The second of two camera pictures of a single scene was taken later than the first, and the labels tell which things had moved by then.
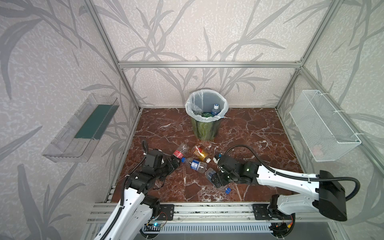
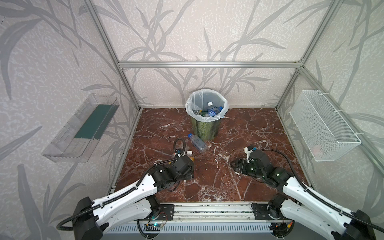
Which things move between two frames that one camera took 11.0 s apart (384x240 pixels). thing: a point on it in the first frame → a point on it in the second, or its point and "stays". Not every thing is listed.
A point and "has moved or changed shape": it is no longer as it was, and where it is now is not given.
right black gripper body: (220, 175) → (240, 166)
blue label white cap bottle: (216, 110) has moved or changed shape
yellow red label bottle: (200, 153) → (189, 154)
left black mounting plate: (166, 212) stays
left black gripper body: (171, 163) → (187, 165)
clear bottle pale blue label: (209, 172) → (213, 111)
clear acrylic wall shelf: (74, 141) stays
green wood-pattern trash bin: (206, 131) stays
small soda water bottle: (200, 166) → (200, 144)
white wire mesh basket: (326, 134) stays
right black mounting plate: (261, 212) stays
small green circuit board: (153, 227) stays
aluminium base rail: (191, 213) stays
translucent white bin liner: (204, 100) stays
